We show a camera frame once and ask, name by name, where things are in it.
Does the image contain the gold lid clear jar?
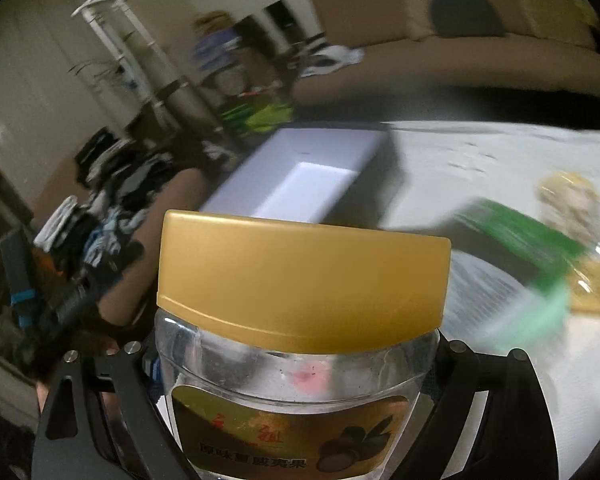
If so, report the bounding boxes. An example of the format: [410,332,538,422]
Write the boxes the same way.
[155,210,451,479]

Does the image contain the black white storage box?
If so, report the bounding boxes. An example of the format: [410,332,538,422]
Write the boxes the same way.
[200,125,405,229]

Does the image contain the clear bag yellow snacks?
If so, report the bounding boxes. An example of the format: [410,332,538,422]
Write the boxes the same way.
[535,171,600,316]

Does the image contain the brown sofa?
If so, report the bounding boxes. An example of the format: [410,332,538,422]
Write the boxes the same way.
[292,0,600,108]

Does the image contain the black cushion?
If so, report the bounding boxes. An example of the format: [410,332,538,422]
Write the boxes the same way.
[430,0,506,38]

